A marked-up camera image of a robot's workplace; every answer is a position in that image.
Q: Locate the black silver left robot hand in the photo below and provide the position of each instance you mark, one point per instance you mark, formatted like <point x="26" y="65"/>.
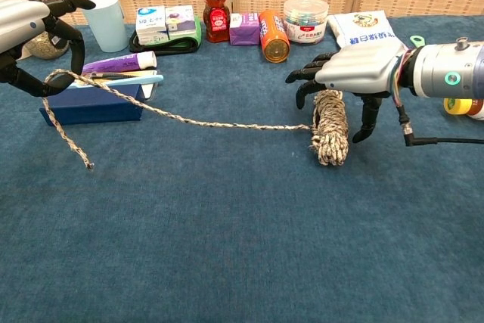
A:
<point x="19" y="20"/>

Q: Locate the honey bear bottle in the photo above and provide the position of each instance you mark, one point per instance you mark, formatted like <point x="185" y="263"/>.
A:
<point x="215" y="16"/>

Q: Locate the dark blue rectangular box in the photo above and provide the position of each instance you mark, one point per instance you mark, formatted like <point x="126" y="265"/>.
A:
<point x="94" y="105"/>

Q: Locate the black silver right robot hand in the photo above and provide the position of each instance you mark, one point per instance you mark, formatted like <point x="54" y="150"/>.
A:
<point x="359" y="67"/>

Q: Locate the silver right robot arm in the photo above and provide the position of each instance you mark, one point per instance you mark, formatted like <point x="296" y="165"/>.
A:
<point x="435" y="62"/>

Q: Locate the white sugar bag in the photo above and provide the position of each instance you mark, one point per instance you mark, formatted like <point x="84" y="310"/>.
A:
<point x="363" y="30"/>

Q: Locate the white and purple drink carton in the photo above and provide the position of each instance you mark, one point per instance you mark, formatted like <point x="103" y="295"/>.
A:
<point x="181" y="22"/>

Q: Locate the mint green brush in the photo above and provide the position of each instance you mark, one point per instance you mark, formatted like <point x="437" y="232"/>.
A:
<point x="420" y="45"/>

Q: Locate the razor in yellow blister pack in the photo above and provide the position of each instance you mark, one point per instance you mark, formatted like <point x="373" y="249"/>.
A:
<point x="149" y="88"/>

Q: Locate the light blue toothbrush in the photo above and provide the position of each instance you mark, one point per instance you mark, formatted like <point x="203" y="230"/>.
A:
<point x="143" y="79"/>

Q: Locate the purple toothpaste tube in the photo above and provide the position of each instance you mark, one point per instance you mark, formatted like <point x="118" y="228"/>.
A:
<point x="121" y="63"/>

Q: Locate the clear round tub of clips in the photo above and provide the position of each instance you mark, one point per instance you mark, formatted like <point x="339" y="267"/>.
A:
<point x="306" y="20"/>

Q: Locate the orange cylindrical can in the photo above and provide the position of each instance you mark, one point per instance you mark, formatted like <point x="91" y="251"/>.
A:
<point x="274" y="39"/>

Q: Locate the white ceramic bowl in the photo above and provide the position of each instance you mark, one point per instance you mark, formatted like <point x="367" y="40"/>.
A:
<point x="21" y="54"/>

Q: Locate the small purple box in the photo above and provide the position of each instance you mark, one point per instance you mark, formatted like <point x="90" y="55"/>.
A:
<point x="244" y="30"/>

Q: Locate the light blue plastic cup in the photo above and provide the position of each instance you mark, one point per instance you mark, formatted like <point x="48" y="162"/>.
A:
<point x="107" y="28"/>

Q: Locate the white drink bottle yellow cap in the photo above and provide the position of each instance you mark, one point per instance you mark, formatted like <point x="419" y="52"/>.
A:
<point x="459" y="106"/>

